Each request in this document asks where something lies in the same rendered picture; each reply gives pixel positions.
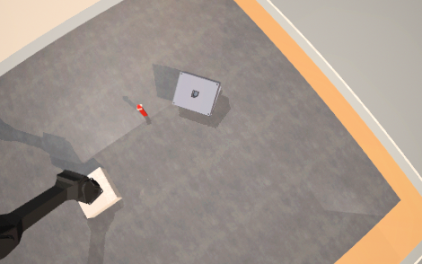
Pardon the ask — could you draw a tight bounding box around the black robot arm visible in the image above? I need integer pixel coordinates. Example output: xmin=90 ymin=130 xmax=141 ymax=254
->
xmin=0 ymin=170 xmax=103 ymax=260

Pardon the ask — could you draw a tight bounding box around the white square panel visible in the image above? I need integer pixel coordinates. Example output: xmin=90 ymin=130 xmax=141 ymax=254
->
xmin=172 ymin=72 xmax=221 ymax=117

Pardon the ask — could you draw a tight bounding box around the red peg with white band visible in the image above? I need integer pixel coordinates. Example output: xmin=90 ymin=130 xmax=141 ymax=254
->
xmin=136 ymin=104 xmax=148 ymax=116

